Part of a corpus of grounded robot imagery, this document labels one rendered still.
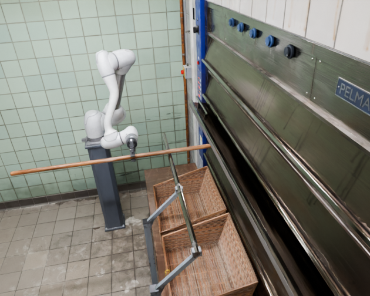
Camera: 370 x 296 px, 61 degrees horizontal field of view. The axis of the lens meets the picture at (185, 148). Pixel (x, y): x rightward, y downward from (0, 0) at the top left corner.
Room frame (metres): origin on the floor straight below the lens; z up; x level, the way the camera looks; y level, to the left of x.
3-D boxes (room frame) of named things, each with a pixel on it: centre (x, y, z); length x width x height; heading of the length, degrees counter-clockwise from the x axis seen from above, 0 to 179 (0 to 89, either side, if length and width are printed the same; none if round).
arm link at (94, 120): (2.46, 0.77, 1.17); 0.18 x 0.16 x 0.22; 137
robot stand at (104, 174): (2.46, 0.77, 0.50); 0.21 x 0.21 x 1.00; 10
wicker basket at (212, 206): (1.87, 0.01, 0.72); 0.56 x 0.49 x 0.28; 9
